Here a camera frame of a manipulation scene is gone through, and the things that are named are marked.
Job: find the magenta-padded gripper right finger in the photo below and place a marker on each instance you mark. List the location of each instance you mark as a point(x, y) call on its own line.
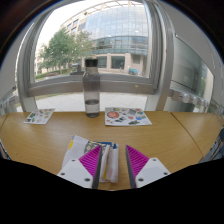
point(150, 171)

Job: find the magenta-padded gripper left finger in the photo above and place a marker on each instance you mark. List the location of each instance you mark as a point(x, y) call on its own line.
point(78, 171)

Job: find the white cartoon-print towel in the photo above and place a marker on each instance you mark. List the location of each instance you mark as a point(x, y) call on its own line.
point(110, 166)

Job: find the sticker sheet with red circle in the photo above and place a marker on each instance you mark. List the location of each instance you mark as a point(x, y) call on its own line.
point(126, 116)

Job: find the sticker sheet with green stickers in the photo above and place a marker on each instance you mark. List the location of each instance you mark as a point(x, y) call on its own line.
point(39, 116)

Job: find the clear water bottle, black cap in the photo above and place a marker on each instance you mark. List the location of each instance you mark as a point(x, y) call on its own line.
point(91, 86)

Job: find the green tree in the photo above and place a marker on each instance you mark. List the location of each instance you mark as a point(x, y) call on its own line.
point(60, 50)

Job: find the glass-fronted building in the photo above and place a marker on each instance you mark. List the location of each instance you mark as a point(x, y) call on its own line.
point(116, 30)

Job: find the grey window frame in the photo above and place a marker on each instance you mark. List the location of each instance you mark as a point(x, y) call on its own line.
point(116, 85)

